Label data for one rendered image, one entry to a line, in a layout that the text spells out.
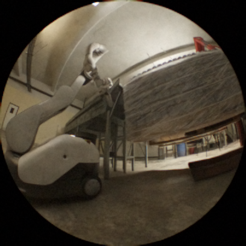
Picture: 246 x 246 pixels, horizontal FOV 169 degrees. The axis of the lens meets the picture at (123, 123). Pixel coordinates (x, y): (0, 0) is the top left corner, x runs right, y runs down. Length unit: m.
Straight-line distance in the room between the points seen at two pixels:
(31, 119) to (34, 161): 0.24
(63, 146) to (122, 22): 4.51
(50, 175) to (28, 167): 0.10
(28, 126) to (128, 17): 4.51
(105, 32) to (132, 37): 1.27
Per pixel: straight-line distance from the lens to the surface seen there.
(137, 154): 3.73
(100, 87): 0.66
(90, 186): 0.50
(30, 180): 0.40
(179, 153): 3.67
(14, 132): 0.54
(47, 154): 0.37
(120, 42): 4.63
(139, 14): 4.57
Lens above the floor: 0.30
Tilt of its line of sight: 21 degrees up
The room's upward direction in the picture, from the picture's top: 1 degrees clockwise
